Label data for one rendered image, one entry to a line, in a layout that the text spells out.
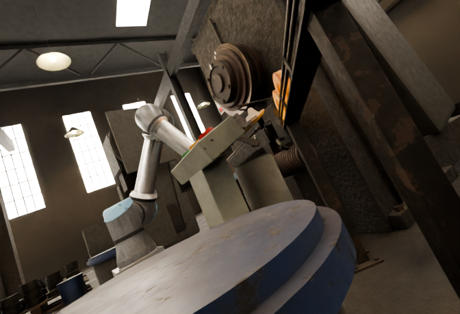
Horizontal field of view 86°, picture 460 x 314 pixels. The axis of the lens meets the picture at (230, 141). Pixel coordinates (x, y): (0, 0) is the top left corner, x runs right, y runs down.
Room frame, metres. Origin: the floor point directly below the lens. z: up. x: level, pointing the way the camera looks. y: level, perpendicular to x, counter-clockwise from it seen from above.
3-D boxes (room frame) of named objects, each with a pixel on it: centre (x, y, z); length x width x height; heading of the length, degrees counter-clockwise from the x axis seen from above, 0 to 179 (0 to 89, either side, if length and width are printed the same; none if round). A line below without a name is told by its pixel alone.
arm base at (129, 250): (0.99, 0.51, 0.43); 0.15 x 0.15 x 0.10
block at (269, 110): (1.37, -0.32, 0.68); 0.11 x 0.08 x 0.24; 122
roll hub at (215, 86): (1.52, -0.10, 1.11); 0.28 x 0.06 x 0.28; 32
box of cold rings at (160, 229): (3.54, 1.85, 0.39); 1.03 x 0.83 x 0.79; 126
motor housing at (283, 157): (1.22, -0.25, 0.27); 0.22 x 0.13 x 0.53; 32
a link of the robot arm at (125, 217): (0.99, 0.52, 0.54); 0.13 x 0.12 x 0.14; 174
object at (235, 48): (1.57, -0.19, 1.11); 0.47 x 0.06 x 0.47; 32
